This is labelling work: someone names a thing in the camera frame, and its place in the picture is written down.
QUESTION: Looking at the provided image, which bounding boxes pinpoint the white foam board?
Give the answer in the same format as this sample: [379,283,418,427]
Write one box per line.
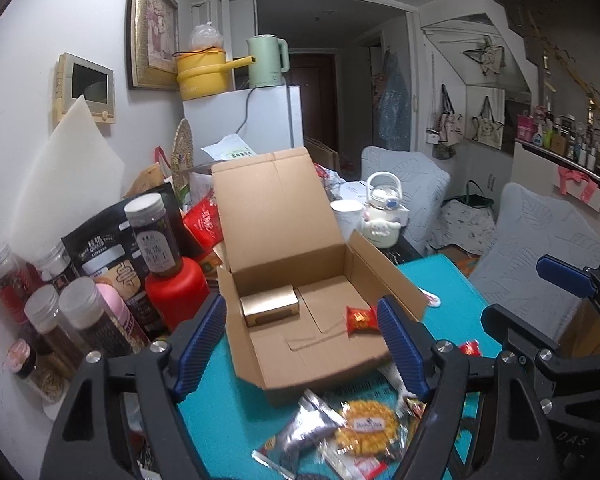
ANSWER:
[10,95,126,261]

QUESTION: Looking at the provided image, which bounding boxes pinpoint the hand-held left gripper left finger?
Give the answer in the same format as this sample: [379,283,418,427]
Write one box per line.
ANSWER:
[40,291,229,480]

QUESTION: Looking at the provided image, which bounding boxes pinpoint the orange red box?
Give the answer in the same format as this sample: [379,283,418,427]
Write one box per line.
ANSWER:
[200,247,228,278]

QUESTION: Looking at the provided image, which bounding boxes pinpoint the white green paper sheet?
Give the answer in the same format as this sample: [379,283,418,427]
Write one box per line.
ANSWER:
[202,135,258,163]

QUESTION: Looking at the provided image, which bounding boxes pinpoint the dark staircase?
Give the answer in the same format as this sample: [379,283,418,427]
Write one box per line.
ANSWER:
[485,0,600,126]

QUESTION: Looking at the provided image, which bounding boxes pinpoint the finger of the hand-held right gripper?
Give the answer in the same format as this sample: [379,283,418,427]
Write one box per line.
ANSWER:
[536,254,600,346]
[481,304,600,413]

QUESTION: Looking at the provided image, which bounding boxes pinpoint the white cabinet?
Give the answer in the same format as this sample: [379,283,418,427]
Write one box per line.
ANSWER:
[510,140,600,221]

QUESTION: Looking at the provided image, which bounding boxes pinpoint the clear bag red contents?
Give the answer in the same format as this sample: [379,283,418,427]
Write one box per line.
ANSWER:
[312,162,351,201]

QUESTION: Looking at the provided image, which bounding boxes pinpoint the beige wall intercom panel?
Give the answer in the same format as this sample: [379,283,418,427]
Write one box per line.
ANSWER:
[55,52,117,126]

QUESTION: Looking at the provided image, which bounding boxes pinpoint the green electric kettle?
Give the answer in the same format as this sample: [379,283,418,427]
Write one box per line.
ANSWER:
[245,35,290,88]

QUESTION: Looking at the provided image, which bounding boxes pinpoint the clear jar red contents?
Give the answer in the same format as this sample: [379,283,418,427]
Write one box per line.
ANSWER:
[0,242,36,321]

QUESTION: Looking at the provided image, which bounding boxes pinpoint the brown door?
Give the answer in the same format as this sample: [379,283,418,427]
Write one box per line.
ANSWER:
[289,49,338,153]

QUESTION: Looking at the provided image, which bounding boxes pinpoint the grey covered chair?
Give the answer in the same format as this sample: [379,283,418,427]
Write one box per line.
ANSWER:
[361,146,451,256]
[467,182,600,341]

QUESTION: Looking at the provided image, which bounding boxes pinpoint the white fridge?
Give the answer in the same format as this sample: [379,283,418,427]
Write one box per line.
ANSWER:
[182,85,305,168]

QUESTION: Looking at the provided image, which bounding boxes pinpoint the white mug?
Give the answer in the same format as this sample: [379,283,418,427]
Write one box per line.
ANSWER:
[330,199,366,243]

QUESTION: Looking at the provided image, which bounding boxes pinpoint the white flat box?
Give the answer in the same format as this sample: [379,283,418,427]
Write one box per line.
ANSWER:
[339,181,376,202]

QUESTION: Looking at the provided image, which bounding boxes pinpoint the round woven mat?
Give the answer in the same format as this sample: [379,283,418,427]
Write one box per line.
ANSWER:
[172,119,196,196]

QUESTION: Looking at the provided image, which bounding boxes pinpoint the white cartoon teapot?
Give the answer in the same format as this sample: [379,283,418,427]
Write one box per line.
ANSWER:
[361,171,410,250]

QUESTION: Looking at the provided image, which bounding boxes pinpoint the floral tote bag green handles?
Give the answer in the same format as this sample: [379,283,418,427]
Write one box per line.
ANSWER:
[440,180,496,251]

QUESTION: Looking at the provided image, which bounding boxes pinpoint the blue transparent raincoat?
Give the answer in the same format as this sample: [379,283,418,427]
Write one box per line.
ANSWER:
[377,50,412,151]

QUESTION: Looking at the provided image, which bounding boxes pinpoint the clear waffle snack packet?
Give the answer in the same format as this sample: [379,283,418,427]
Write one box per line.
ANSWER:
[325,397,416,461]

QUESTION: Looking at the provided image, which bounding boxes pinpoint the pink bottle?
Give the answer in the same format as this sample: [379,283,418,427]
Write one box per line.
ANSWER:
[96,282,151,346]

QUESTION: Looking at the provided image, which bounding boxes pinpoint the clear plastic bag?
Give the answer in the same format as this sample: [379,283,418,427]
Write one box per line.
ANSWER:
[188,21,226,52]

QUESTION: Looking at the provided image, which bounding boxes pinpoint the row of bottles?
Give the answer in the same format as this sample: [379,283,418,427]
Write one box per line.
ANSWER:
[517,105,600,176]

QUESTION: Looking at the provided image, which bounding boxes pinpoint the red candy packet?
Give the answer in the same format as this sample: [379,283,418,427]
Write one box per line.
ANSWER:
[345,306,381,335]

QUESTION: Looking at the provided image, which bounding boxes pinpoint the pink ribbon bow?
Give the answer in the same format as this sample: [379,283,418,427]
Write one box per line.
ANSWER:
[557,165,600,203]

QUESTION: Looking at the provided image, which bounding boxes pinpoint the black stand-up pouch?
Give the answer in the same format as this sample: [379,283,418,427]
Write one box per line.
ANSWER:
[61,182,183,338]

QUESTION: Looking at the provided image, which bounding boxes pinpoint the gold framed picture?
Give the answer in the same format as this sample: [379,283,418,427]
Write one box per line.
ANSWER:
[125,0,181,92]

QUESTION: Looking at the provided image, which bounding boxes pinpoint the black power cable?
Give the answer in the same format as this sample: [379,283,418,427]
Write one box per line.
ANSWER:
[236,86,256,133]

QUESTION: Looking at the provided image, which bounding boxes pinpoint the brown paper bag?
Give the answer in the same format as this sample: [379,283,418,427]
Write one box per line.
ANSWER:
[125,146,176,198]

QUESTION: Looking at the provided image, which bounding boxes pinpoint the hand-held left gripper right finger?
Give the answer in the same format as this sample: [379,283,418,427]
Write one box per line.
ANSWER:
[376,294,563,480]

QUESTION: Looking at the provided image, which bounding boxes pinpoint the silver snack packet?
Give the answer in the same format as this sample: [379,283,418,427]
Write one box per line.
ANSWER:
[252,390,346,476]

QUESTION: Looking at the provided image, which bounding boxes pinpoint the red plastic bottle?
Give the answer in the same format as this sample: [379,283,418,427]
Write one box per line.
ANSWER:
[145,256,211,333]

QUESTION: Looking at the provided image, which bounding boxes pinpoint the red foil bag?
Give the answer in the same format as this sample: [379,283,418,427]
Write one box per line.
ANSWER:
[182,195,226,251]

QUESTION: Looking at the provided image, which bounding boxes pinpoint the flat cardboard carton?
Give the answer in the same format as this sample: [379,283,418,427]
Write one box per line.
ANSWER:
[305,135,341,171]

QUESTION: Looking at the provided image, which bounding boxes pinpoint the small gold box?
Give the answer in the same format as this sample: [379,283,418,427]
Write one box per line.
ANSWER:
[240,285,301,328]

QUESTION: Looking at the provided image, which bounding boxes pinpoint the cream tote bag dark straps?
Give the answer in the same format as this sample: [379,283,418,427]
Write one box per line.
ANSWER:
[432,85,466,143]

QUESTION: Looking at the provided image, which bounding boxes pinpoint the small jar pink lid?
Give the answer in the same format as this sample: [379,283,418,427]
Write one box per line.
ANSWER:
[7,339,71,403]

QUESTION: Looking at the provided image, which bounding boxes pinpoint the yellow cooking pot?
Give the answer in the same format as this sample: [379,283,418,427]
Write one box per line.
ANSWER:
[175,46,258,101]

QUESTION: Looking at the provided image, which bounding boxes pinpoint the brown cardboard box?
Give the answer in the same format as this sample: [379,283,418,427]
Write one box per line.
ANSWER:
[211,147,428,408]

